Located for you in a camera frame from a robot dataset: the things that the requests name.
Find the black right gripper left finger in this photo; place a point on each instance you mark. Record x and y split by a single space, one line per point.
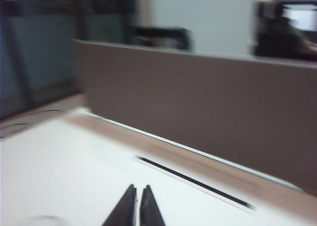
125 208

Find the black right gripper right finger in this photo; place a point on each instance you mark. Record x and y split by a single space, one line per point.
149 208

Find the brown desk partition panel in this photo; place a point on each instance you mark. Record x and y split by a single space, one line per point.
198 112

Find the black office chair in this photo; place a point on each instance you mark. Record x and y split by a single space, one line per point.
161 39

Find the seated person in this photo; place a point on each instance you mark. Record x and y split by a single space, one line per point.
280 42

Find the computer monitor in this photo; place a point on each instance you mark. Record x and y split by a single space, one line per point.
301 17

